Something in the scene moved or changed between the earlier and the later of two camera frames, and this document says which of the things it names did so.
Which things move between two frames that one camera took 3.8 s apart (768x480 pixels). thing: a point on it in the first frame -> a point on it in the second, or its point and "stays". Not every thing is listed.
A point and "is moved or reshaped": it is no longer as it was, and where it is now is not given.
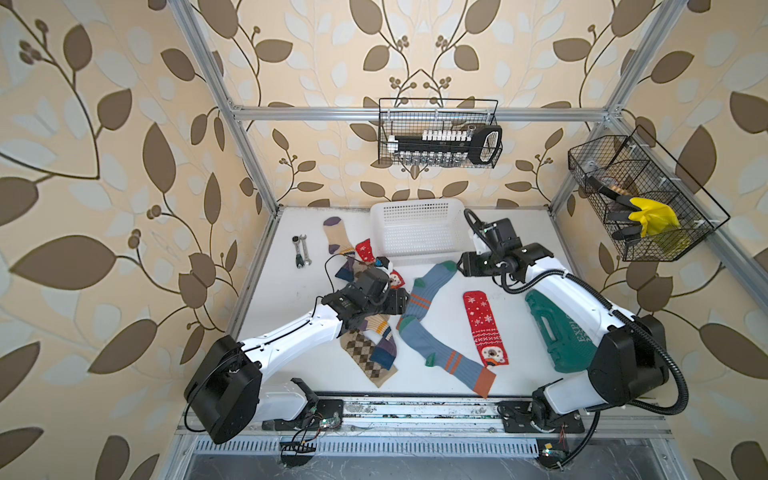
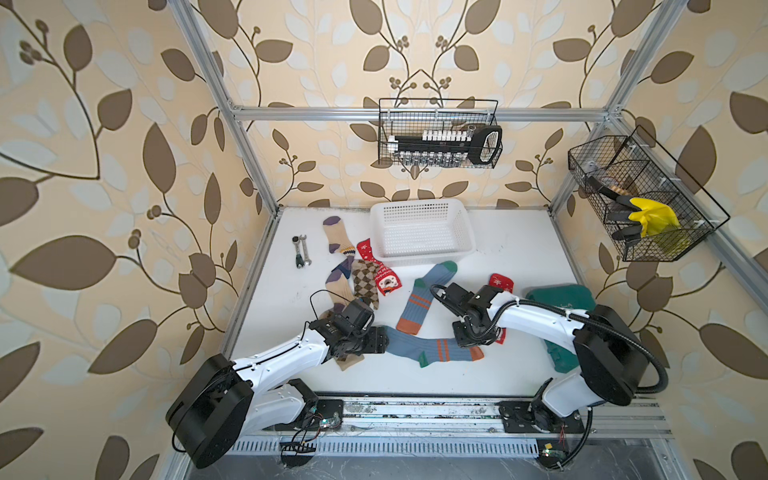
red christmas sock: (366, 250) stays
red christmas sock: (489, 343) is moved or reshaped
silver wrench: (307, 259) stays
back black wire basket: (439, 132) stays
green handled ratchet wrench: (299, 257) stays
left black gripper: (396, 301) -> (377, 340)
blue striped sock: (474, 376) -> (422, 350)
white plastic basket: (419, 232) stays
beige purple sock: (340, 244) stays
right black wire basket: (653, 210) stays
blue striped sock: (422, 290) stays
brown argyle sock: (360, 348) -> (345, 361)
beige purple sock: (377, 331) -> (339, 286)
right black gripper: (469, 264) -> (462, 341)
